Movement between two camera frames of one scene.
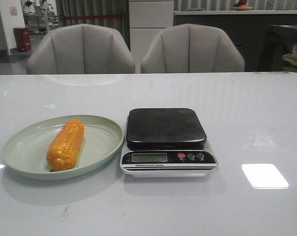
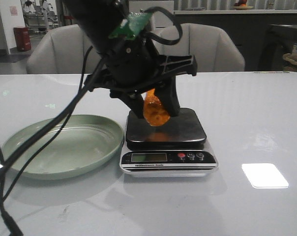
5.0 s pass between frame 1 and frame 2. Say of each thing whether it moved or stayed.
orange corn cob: moved
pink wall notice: stayed
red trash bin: stayed
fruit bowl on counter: stayed
